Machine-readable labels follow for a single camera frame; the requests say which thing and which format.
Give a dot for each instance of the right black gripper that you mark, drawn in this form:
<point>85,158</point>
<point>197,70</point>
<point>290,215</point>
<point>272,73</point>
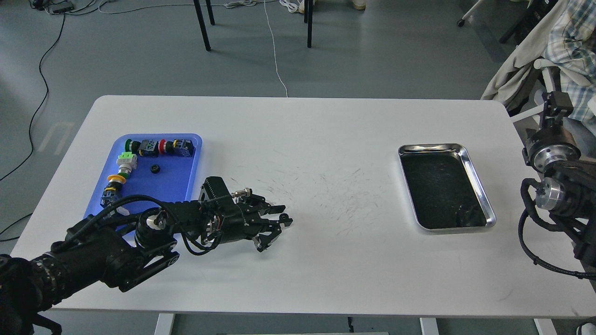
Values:
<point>552,142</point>

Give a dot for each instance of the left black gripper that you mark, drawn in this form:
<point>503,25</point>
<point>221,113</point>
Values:
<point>250,216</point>

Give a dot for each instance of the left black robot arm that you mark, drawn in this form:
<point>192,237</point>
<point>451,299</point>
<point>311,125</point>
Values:
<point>128,242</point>

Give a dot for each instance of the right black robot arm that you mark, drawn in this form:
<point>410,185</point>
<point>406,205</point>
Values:
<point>564,199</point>

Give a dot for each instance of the beige cloth on chair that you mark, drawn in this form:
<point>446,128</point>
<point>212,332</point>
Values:
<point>514,80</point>

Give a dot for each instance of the plaid shirt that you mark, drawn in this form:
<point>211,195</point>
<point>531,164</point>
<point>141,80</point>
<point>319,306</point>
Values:
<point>571,46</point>

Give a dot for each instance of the blue plastic tray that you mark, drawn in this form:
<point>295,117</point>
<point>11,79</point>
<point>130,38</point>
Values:
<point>174,183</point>

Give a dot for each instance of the silver metal tray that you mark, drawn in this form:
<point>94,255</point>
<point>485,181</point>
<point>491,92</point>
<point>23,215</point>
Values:
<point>444,188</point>

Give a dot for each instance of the red push button switch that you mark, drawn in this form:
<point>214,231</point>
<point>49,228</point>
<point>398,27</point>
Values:
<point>176,147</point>

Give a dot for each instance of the green push button switch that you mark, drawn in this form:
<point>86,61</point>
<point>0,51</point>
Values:
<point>145,148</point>

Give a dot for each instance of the light green button switch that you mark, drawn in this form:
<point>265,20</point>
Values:
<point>126,162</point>

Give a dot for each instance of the yellow push button switch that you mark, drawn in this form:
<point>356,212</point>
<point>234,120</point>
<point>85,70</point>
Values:
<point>112,191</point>

